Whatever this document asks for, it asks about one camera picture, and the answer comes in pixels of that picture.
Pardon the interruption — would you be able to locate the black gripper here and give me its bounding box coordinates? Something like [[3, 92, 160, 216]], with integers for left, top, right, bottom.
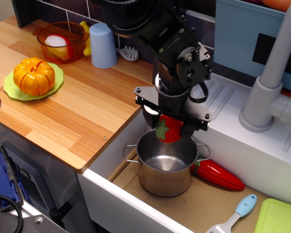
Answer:
[[134, 86, 212, 140]]

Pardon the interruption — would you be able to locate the red toy strawberry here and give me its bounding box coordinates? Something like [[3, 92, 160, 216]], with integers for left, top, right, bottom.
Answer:
[[155, 115, 183, 144]]

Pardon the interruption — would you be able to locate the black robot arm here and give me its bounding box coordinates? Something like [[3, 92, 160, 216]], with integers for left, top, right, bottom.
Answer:
[[97, 0, 212, 141]]

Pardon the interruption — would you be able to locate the stainless steel pot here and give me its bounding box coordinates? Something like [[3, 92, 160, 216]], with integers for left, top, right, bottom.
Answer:
[[123, 130, 210, 197]]

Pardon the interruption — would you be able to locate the red toy chili pepper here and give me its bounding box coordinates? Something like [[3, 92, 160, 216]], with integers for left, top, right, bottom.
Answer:
[[190, 158, 245, 191]]

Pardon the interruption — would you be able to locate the white pasta spoon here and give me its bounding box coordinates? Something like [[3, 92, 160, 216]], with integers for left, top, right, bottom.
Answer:
[[116, 46, 139, 62]]

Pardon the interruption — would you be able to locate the light blue plastic cup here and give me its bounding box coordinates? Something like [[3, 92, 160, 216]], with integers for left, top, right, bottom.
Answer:
[[90, 23, 118, 68]]

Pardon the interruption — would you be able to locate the grey toy faucet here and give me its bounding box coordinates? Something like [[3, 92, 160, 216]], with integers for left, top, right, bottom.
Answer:
[[239, 5, 291, 133]]

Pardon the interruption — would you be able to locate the white toy sink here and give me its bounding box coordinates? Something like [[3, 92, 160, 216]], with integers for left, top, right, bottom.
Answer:
[[79, 74, 291, 233]]

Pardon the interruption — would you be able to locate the light blue bin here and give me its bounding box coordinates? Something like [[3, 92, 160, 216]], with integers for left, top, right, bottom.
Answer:
[[214, 0, 285, 86]]

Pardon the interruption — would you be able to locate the yellow toy item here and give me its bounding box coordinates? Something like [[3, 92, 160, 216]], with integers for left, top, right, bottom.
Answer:
[[79, 20, 92, 57]]

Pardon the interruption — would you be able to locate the white red toy slice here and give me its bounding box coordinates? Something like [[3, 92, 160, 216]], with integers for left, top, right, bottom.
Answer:
[[45, 34, 73, 61]]

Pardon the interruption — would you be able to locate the orange transparent bowl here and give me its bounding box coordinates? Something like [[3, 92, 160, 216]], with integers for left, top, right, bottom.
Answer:
[[33, 21, 89, 64]]

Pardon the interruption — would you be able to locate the green cutting board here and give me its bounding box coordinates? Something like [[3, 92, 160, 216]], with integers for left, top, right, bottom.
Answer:
[[254, 199, 291, 233]]

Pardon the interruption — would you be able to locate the orange toy pumpkin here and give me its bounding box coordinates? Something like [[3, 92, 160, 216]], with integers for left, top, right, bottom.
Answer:
[[13, 57, 56, 96]]

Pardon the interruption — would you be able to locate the light green plate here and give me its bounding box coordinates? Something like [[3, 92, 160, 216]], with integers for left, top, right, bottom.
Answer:
[[3, 63, 64, 101]]

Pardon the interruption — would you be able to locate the blue clamp device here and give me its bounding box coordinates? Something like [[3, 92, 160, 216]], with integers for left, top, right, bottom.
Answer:
[[0, 146, 24, 207]]

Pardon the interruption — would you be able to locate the white blue handled spatula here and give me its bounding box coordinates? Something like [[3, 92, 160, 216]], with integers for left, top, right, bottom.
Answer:
[[207, 194, 257, 233]]

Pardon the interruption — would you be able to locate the black cable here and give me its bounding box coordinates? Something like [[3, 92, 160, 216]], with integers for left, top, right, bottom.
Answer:
[[0, 194, 23, 233]]

